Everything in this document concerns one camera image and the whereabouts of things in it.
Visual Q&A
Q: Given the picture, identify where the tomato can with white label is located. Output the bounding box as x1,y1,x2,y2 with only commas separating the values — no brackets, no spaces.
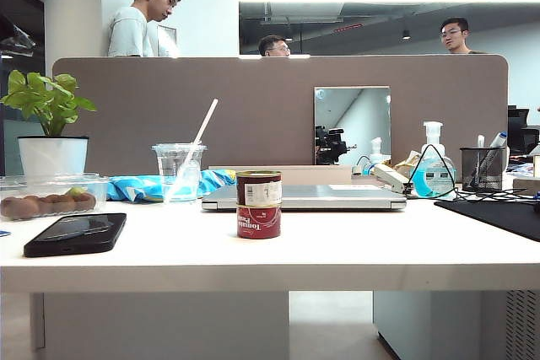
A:
235,169,284,207

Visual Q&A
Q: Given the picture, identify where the red tomato paste can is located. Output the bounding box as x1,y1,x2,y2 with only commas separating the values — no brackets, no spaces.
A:
235,204,282,239

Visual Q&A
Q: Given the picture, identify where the beige long box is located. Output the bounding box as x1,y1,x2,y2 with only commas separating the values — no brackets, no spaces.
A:
208,164,353,186

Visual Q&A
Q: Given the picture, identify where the white drinking straw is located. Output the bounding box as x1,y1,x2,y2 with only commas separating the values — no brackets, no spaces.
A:
163,98,219,204

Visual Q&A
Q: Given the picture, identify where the silver closed laptop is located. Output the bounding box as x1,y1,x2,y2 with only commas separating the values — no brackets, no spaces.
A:
201,184,408,212

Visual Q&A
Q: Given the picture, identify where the brown desk partition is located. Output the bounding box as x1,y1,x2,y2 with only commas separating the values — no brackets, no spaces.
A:
51,54,510,177

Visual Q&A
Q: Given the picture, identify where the clear plastic cup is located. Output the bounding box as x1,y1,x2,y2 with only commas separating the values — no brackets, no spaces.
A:
151,142,208,204

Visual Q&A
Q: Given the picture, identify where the white table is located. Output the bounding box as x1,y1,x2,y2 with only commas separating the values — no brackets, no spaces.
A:
0,172,540,360

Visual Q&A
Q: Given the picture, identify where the square mirror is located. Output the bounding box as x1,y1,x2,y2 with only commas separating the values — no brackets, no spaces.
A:
313,86,392,166

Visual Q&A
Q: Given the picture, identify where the small clear spray bottle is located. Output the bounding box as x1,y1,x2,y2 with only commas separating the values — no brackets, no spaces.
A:
367,137,386,166

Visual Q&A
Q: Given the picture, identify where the man with glasses seated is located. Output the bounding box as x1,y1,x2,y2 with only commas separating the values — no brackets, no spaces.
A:
257,35,292,57

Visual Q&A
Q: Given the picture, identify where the white stapler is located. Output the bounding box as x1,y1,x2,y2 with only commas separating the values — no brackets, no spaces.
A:
372,164,414,197

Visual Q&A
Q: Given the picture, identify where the crumpled yellow paper bag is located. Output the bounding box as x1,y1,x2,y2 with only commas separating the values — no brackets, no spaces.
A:
391,149,424,180

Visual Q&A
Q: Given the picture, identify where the blue snack bag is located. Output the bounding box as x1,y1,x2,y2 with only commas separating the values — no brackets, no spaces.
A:
105,169,240,203

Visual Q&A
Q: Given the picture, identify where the blue hand soap bottle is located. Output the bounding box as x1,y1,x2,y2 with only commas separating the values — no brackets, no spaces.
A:
410,121,457,199

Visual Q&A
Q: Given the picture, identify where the man in white shirt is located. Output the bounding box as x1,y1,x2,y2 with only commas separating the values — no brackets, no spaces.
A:
107,0,184,58

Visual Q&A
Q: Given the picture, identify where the black smartphone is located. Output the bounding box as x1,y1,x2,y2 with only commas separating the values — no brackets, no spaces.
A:
23,212,127,259

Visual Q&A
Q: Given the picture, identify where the black mesh pen holder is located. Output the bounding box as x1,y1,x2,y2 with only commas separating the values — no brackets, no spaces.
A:
458,146,508,193

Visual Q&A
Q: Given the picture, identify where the white plant pot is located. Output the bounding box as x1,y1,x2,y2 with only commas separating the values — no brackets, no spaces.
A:
17,136,90,179

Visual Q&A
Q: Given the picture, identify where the man in green shirt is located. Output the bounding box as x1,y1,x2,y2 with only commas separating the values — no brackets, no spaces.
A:
439,17,489,56

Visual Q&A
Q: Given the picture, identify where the clear plastic fruit box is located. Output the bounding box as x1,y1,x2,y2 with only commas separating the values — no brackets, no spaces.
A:
0,173,111,223

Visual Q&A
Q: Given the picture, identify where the green leafy plant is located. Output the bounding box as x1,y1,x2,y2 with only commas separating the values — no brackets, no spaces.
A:
0,69,98,138

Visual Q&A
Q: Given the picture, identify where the black mouse mat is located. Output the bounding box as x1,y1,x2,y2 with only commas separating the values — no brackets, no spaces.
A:
434,198,540,244

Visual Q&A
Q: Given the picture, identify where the black cable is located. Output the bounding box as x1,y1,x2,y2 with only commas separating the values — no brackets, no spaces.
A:
402,143,540,205

